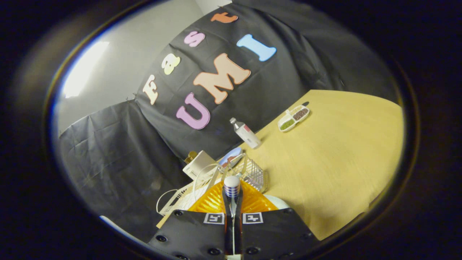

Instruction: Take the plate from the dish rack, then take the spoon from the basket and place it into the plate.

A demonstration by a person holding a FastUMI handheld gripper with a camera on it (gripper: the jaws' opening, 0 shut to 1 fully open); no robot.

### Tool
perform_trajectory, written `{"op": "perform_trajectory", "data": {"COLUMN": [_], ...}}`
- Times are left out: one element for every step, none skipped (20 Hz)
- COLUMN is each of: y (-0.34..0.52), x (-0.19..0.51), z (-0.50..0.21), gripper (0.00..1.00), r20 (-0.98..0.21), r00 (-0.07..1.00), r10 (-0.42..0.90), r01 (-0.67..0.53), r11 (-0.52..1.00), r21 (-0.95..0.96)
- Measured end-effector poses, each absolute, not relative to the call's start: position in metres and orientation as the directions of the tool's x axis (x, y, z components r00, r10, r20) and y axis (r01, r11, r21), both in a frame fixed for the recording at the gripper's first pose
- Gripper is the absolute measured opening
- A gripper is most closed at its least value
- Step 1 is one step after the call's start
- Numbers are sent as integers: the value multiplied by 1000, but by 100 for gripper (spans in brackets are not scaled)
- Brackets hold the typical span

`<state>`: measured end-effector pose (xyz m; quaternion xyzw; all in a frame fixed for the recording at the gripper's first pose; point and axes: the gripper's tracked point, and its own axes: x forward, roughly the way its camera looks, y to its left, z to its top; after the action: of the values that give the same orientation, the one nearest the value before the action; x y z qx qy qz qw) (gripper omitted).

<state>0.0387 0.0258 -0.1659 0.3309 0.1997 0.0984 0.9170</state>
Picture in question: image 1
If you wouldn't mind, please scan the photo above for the white divided bean dish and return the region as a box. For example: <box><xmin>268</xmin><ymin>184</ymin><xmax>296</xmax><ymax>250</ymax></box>
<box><xmin>277</xmin><ymin>105</ymin><xmax>310</xmax><ymax>133</ymax></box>

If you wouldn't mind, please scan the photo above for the clear plastic water bottle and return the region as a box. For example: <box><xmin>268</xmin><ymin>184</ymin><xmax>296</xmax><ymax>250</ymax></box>
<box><xmin>230</xmin><ymin>117</ymin><xmax>262</xmax><ymax>150</ymax></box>

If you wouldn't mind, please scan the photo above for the black backdrop cloth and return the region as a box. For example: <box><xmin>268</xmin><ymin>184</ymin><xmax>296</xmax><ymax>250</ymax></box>
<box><xmin>58</xmin><ymin>0</ymin><xmax>397</xmax><ymax>243</ymax></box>

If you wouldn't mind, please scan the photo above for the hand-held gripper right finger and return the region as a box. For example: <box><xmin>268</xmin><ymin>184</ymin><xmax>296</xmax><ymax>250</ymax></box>
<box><xmin>233</xmin><ymin>180</ymin><xmax>320</xmax><ymax>260</ymax></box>

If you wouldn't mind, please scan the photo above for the silver wire basket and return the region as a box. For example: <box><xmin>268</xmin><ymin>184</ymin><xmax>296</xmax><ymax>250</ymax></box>
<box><xmin>223</xmin><ymin>153</ymin><xmax>270</xmax><ymax>194</ymax></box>

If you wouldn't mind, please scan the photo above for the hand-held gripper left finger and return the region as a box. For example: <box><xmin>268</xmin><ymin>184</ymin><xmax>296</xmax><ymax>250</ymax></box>
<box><xmin>147</xmin><ymin>180</ymin><xmax>233</xmax><ymax>260</ymax></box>

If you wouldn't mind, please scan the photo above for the white dish rack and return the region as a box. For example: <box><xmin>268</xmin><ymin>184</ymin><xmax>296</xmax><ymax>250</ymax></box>
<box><xmin>156</xmin><ymin>163</ymin><xmax>226</xmax><ymax>218</ymax></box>

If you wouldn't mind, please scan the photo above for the blue plate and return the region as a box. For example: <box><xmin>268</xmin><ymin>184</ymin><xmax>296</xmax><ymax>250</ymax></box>
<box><xmin>219</xmin><ymin>147</ymin><xmax>243</xmax><ymax>168</ymax></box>

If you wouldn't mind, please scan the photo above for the blue striped handle spoon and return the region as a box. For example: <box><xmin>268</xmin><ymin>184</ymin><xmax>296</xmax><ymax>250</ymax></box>
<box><xmin>223</xmin><ymin>175</ymin><xmax>241</xmax><ymax>255</ymax></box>

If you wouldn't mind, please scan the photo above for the white toaster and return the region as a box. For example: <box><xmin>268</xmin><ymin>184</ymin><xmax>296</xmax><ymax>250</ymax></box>
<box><xmin>182</xmin><ymin>150</ymin><xmax>218</xmax><ymax>180</ymax></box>

